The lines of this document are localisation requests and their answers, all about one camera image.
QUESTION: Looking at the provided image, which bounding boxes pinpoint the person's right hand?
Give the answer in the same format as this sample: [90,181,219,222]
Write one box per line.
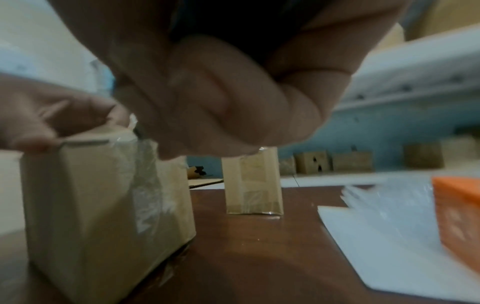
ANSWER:
[44,0,408,161]

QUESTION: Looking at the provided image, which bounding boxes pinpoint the person's left hand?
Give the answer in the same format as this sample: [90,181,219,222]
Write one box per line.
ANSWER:
[0,73,131,155]

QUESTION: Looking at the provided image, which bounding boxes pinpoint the taped cardboard box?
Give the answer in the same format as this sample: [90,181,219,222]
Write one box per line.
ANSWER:
[18,120,198,304]

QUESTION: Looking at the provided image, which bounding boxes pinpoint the white paper sheet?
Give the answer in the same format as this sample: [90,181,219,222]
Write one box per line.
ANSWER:
[316,204,480,300]

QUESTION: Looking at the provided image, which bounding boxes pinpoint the flat cardboard sheet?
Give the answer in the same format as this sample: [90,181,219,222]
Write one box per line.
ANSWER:
[187,176,225,190]

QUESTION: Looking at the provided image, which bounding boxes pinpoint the small cardboard box dark holes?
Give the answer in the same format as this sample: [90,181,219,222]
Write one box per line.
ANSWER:
[293,150,334,174]

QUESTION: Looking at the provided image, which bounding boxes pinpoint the wide cardboard box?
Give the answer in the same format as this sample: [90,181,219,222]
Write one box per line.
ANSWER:
[374,23,408,56]

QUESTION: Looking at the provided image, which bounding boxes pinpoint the big open-flap cardboard box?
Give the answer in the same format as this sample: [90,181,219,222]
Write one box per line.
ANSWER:
[406,0,480,41]

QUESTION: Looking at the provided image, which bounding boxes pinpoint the plain brown cardboard box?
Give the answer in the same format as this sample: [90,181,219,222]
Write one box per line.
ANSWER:
[440,135,480,169]

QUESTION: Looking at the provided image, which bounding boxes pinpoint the white metal shelf unit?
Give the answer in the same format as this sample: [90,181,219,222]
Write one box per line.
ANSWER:
[188,23,480,189]

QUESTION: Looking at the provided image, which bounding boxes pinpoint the clear bubble wrap sheet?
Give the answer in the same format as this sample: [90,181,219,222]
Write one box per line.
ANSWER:
[339,173,451,259]

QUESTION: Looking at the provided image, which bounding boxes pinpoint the orange tape dispenser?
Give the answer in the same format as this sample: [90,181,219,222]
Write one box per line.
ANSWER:
[430,176,480,275]

